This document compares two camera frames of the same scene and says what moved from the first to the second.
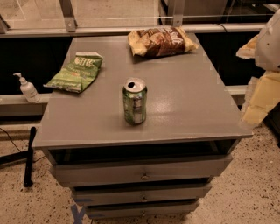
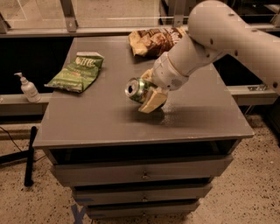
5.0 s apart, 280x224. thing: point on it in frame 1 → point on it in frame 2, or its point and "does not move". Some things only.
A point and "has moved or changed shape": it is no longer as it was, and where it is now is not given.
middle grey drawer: [102, 195] does not move
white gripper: [269, 46] → [167, 75]
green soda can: [135, 90] has moved or changed shape
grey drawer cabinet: [162, 168] does not move
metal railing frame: [68, 25] does not move
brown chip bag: [161, 41] does not move
